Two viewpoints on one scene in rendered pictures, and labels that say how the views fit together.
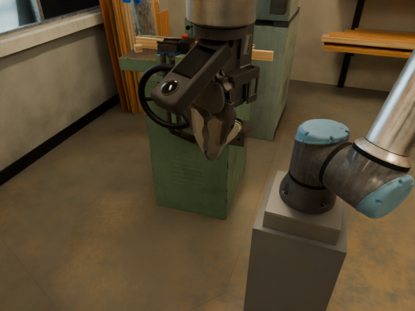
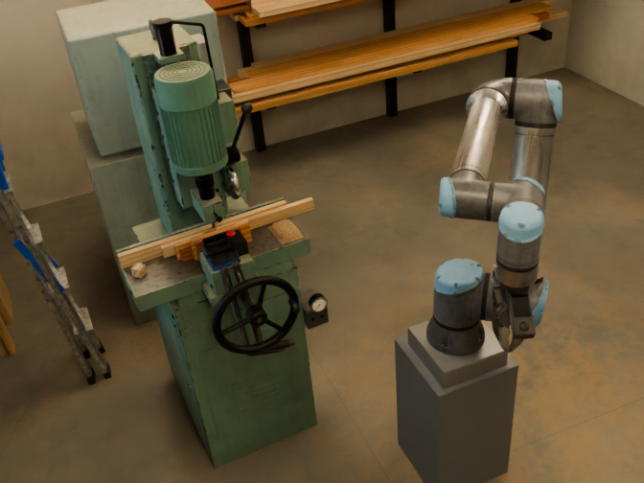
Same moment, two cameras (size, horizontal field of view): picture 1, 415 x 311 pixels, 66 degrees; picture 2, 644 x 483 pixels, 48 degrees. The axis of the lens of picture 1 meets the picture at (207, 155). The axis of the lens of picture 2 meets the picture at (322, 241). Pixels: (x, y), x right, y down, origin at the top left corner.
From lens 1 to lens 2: 1.46 m
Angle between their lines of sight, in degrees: 33
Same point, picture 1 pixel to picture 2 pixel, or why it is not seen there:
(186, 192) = (258, 423)
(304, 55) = not seen: hidden behind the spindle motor
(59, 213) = not seen: outside the picture
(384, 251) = not seen: hidden behind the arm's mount
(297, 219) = (473, 361)
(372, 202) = (538, 314)
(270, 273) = (459, 430)
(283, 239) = (467, 388)
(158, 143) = (209, 379)
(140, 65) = (170, 293)
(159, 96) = (523, 333)
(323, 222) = (492, 351)
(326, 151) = (478, 291)
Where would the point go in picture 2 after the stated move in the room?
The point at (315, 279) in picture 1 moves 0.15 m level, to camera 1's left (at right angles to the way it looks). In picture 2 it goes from (499, 406) to (471, 432)
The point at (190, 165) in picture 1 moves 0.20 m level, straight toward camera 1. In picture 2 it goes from (260, 381) to (298, 407)
